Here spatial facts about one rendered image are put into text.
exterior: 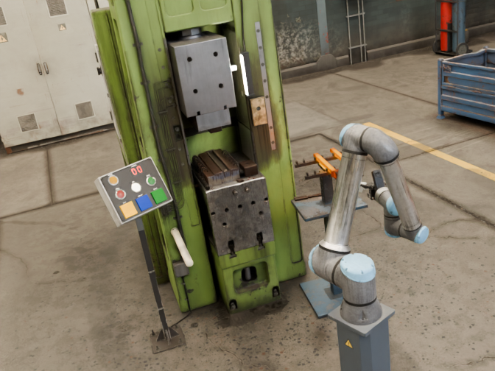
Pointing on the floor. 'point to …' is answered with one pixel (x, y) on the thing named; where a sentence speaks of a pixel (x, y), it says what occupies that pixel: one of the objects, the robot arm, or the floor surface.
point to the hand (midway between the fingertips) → (366, 177)
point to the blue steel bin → (468, 85)
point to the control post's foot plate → (159, 343)
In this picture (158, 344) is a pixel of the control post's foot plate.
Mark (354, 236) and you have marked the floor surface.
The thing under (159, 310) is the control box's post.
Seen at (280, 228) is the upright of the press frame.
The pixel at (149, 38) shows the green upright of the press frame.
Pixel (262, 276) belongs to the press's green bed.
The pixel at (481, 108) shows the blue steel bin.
